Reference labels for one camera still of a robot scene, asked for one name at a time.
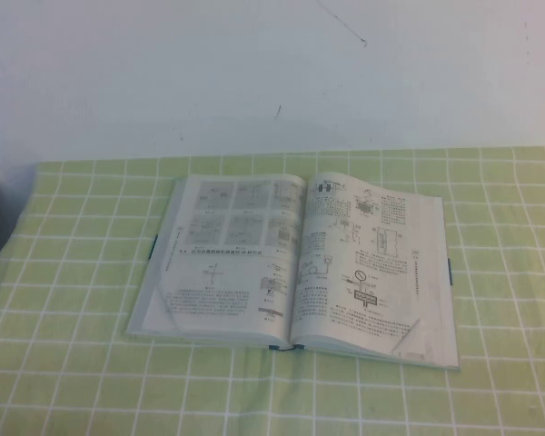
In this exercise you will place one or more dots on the white technical book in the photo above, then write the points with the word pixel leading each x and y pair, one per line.
pixel 236 272

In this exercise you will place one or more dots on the green white checked tablecloth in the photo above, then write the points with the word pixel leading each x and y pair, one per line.
pixel 72 363

